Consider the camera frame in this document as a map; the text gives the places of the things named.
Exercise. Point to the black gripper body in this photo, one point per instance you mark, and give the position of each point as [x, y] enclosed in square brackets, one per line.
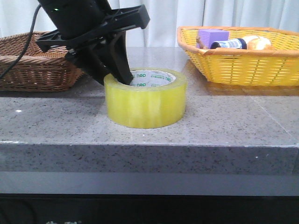
[79, 22]

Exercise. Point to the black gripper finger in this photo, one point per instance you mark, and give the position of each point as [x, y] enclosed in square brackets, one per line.
[116, 58]
[95, 60]

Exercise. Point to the yellow clear tape roll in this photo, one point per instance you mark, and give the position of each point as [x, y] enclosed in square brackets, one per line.
[155, 98]

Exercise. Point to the brown wicker basket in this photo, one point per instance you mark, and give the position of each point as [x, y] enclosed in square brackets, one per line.
[41, 72]

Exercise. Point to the white curtain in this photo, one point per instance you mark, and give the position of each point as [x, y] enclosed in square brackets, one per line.
[166, 16]

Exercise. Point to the small brown figurine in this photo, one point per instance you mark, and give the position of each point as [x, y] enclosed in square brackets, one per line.
[202, 42]

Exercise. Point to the purple foam block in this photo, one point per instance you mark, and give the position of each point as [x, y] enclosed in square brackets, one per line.
[213, 35]

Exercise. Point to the dark bottle with label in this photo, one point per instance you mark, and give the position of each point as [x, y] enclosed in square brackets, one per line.
[237, 43]

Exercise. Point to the bread roll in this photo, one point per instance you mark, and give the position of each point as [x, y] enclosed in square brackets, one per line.
[255, 42]

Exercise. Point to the yellow woven basket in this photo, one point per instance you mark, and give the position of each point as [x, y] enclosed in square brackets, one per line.
[277, 67]

